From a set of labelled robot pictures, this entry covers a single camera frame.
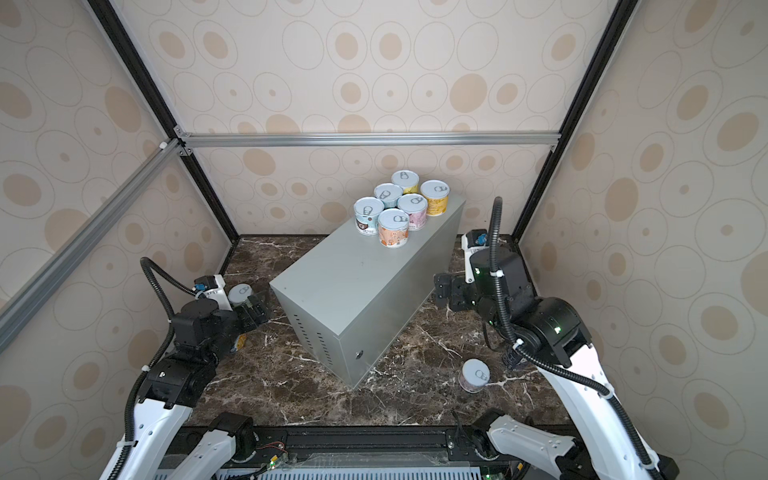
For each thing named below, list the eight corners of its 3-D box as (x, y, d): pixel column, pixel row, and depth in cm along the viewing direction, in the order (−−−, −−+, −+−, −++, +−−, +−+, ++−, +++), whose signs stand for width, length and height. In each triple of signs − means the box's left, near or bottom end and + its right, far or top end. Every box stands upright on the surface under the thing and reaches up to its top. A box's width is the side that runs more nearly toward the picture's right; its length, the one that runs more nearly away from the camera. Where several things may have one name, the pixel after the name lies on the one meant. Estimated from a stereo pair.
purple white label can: (460, 393, 84) (465, 386, 79) (457, 366, 89) (460, 358, 84) (487, 393, 84) (493, 386, 79) (482, 366, 89) (487, 358, 84)
